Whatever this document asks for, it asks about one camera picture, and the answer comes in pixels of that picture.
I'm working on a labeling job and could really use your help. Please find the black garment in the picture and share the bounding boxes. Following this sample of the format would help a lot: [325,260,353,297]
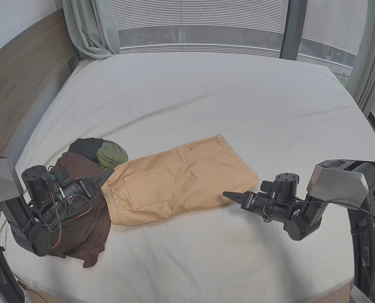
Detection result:
[69,138,104,163]

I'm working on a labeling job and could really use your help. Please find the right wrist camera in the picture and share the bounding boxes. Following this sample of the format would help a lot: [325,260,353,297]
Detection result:
[259,179,276,196]

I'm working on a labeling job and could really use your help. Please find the window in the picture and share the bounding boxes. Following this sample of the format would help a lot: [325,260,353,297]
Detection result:
[107,0,369,75]

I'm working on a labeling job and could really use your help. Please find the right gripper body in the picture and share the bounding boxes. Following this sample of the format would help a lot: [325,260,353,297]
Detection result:
[242,190,280,217]

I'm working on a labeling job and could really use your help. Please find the tan shorts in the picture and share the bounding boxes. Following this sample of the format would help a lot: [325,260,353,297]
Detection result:
[101,133,260,226]

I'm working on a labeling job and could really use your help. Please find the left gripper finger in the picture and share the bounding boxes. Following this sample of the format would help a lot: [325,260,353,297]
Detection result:
[95,173,113,192]
[89,167,115,184]

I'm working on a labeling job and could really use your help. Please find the brown garment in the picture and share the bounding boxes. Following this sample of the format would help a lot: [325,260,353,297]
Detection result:
[50,152,112,269]

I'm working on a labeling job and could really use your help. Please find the green garment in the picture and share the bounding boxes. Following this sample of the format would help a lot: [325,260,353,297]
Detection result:
[97,140,129,173]

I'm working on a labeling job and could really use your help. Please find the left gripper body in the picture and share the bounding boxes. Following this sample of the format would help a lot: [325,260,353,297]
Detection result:
[60,175,101,213]

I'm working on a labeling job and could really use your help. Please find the grey-green curtain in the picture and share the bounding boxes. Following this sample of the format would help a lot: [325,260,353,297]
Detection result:
[52,0,122,61]
[345,0,375,116]

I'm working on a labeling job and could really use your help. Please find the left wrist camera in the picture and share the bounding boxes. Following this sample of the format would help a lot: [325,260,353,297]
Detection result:
[53,166,72,186]

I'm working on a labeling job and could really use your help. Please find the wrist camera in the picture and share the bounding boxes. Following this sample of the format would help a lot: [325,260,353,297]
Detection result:
[53,166,72,186]
[259,179,276,196]

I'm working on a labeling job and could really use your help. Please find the bed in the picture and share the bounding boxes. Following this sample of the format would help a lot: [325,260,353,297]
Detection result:
[0,8,375,303]

